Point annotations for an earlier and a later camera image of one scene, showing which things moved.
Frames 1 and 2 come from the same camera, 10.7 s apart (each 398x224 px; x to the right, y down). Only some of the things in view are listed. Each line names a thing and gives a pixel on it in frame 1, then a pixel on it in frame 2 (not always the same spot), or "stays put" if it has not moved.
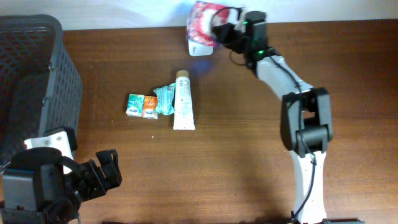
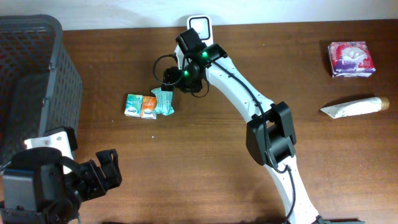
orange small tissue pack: (150, 105) stays put
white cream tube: (183, 118) → (353, 107)
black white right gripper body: (224, 32) → (169, 78)
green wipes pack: (165, 102) stays put
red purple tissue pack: (204, 16) → (351, 59)
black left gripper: (101, 174) stays put
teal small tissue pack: (135, 105) stays put
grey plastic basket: (41, 89) stays put
